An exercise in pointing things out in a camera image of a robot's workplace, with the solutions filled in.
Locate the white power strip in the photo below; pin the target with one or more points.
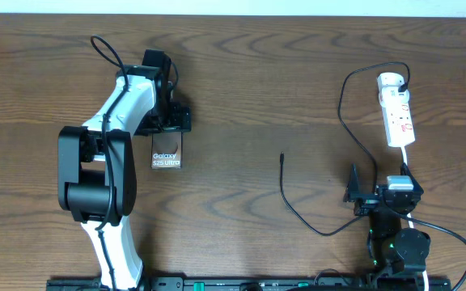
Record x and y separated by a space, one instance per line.
396 116

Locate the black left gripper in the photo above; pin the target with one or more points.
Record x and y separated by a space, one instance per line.
179 123

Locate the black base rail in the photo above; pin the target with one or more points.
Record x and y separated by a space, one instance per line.
329 282

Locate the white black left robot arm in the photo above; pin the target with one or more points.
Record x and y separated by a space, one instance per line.
96 176

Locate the white usb charger adapter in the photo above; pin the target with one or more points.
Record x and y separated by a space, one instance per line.
389 85

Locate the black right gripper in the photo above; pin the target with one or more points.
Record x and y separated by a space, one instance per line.
367 202

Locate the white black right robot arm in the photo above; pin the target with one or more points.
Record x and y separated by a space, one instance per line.
395 249

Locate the galaxy smartphone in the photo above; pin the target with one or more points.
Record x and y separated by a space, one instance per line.
166 150

